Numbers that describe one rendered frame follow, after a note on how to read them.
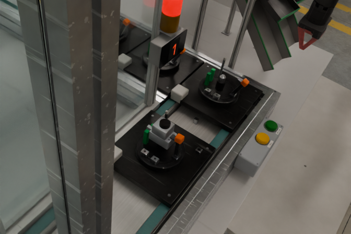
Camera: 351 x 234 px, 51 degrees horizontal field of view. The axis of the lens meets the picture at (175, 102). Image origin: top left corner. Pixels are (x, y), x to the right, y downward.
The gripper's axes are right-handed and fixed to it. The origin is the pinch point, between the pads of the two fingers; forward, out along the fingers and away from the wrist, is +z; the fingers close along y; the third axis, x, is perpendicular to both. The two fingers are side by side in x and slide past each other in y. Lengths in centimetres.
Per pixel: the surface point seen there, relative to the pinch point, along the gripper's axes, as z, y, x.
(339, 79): 124, -188, 20
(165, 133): 15.6, 41.3, -16.8
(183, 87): 25.2, 13.5, -27.5
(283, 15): 4.5, -20.1, -12.4
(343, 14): 125, -307, -8
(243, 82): 17.0, 6.2, -11.0
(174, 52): 5.0, 23.8, -28.2
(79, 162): -41, 89, 2
